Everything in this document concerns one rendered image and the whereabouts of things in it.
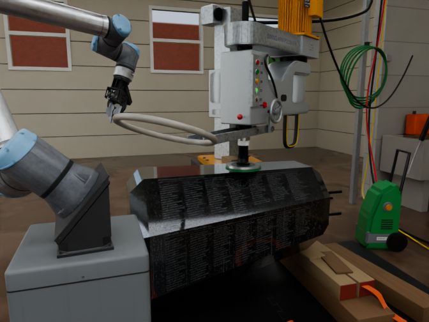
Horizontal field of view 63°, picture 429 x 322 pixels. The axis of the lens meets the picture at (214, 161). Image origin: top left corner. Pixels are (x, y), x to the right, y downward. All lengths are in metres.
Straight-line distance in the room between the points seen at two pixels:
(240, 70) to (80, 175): 1.18
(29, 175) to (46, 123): 7.14
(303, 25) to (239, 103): 0.89
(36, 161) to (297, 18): 2.02
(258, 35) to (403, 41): 3.25
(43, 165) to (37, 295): 0.37
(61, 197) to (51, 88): 7.15
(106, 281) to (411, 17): 4.75
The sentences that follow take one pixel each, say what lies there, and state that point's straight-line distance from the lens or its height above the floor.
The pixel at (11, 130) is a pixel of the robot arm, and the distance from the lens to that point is 1.40.
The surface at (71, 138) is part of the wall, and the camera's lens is 8.29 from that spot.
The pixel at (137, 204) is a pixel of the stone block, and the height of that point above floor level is 0.74.
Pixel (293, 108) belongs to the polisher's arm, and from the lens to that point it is 2.52.
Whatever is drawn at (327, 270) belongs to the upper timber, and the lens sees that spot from 2.43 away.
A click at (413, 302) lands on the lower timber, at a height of 0.12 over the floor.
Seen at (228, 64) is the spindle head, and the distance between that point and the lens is 2.10.
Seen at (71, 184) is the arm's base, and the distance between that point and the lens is 1.18.
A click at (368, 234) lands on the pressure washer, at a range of 3.40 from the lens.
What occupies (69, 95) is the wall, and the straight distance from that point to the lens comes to 8.24.
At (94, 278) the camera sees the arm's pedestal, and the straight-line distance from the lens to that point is 1.15.
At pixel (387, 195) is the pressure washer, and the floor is 0.50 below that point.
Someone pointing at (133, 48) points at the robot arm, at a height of 1.55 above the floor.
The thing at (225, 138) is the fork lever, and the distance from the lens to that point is 1.90.
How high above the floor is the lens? 1.32
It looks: 10 degrees down
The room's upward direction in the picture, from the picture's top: straight up
